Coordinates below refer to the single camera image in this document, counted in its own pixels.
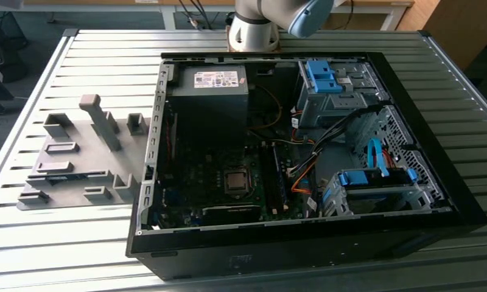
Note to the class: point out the RAM stick with black chips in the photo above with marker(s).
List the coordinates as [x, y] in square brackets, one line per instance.
[64, 177]

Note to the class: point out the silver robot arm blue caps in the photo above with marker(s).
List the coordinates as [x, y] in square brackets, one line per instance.
[251, 27]

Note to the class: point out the black RAM slot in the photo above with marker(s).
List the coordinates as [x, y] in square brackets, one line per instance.
[267, 182]

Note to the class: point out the blue installed RAM stick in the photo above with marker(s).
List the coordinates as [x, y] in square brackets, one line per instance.
[281, 182]

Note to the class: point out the CPU socket with silver CPU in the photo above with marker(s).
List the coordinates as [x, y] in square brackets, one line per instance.
[237, 181]

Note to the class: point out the green motherboard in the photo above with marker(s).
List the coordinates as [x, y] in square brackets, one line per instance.
[199, 179]

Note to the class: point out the grey power supply white label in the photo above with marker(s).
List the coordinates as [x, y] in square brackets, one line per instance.
[211, 103]

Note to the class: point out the black graphics card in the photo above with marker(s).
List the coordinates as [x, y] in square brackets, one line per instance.
[231, 213]

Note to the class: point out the tall grey disk bay cage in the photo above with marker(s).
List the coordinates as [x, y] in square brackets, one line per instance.
[340, 103]

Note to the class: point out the blue disk carrier tall latch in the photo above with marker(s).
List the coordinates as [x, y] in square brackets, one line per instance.
[321, 82]

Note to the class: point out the blue disk carrier with disk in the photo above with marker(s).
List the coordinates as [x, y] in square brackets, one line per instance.
[355, 178]

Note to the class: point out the black open PC case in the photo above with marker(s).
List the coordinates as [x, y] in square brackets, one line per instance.
[267, 252]

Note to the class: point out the grey plastic parts rack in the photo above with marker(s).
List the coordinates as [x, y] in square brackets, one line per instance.
[85, 146]

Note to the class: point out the black office chair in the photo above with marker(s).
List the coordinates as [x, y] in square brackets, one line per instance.
[0, 61]

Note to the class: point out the brown wooden cabinet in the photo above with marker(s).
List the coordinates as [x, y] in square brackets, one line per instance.
[471, 24]

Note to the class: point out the wooden desk white frame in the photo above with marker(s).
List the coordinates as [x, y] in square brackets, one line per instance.
[168, 18]

